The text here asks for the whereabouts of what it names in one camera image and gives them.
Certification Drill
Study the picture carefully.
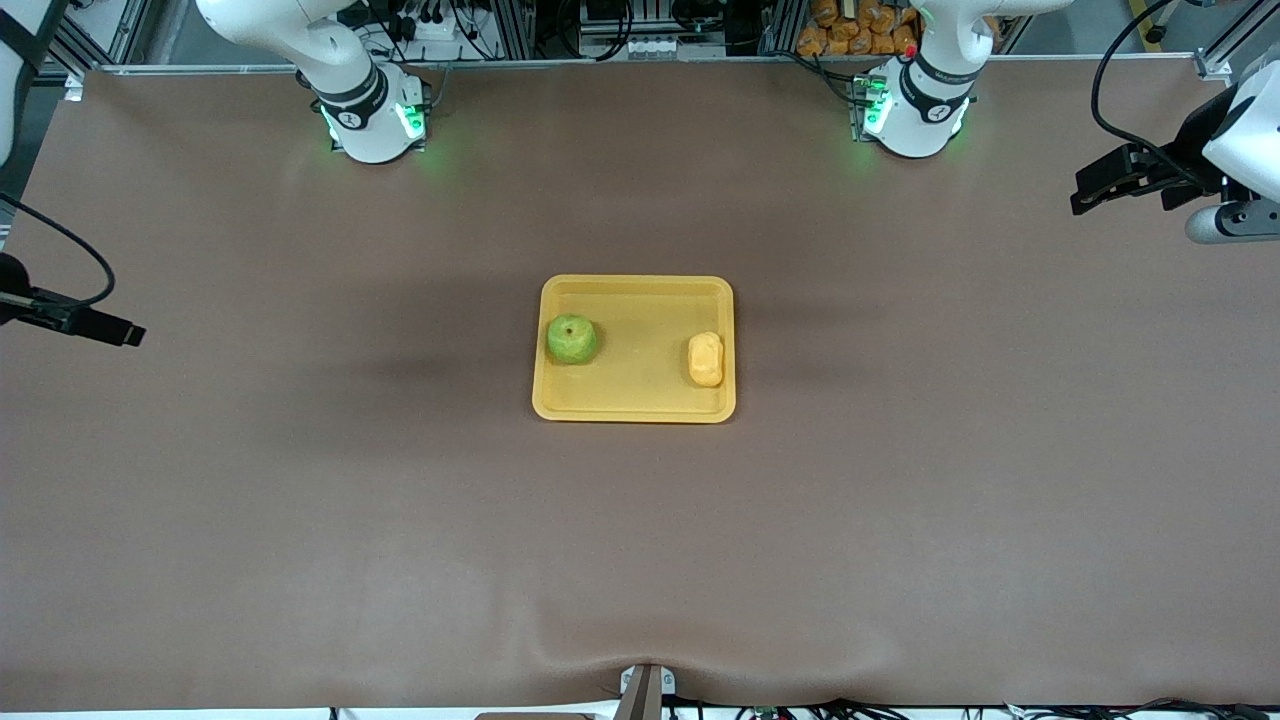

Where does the yellow potato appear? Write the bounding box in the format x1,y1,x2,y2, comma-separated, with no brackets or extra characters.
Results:
688,331,725,389

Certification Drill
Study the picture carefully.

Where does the green apple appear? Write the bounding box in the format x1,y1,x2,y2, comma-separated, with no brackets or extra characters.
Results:
546,314,601,366

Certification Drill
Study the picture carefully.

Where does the yellow plastic tray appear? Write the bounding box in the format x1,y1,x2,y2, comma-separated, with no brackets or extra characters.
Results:
531,274,737,424

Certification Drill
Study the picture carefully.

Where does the bag of orange snacks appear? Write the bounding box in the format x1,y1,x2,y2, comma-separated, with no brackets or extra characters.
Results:
796,0,923,58

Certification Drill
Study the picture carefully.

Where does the white power strip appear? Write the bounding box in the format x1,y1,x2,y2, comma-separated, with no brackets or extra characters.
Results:
392,0,473,43

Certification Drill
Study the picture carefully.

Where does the brown table cover mat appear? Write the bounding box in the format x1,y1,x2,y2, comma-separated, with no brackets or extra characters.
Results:
0,55,1280,713

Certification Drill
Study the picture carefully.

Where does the metal table edge clamp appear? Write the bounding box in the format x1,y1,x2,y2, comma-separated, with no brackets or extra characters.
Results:
618,664,678,720

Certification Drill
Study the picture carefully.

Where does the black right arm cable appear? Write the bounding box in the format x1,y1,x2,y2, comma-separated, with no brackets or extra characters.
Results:
0,193,117,307

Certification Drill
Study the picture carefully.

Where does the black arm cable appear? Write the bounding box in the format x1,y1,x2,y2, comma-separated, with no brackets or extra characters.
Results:
0,193,117,307
1091,0,1213,189

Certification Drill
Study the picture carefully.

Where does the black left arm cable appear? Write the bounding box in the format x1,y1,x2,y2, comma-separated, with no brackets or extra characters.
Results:
1091,0,1213,189

